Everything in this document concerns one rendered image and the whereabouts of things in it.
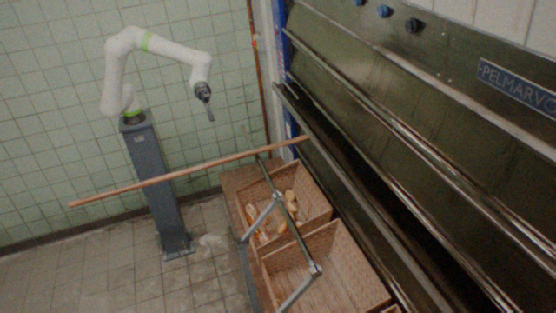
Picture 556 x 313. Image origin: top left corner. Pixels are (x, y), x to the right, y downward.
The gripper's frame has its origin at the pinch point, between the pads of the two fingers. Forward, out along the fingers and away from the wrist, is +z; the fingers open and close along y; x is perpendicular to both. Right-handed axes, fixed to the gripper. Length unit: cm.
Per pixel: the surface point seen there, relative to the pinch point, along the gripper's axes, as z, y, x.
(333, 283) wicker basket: 59, 90, -39
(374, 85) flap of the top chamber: 70, -29, -54
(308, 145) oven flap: -10, 46, -56
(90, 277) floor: -62, 149, 112
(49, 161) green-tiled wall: -118, 72, 119
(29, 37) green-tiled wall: -118, -22, 95
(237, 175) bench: -59, 91, -15
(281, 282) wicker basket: 47, 89, -14
